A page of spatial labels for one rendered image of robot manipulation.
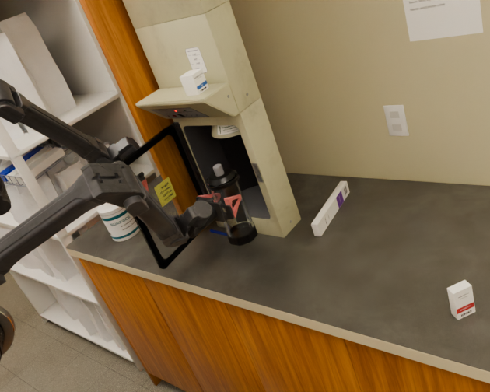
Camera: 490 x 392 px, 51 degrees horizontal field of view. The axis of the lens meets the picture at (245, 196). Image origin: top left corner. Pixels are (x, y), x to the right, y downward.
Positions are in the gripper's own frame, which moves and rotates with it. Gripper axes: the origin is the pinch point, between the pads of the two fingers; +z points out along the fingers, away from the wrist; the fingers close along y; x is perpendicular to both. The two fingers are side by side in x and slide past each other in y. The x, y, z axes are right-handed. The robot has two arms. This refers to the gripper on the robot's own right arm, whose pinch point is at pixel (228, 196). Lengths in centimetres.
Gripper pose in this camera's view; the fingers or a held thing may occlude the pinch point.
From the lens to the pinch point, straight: 161.9
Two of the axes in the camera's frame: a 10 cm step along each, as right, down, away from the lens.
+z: 5.9, -5.0, 6.3
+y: -7.6, -0.6, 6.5
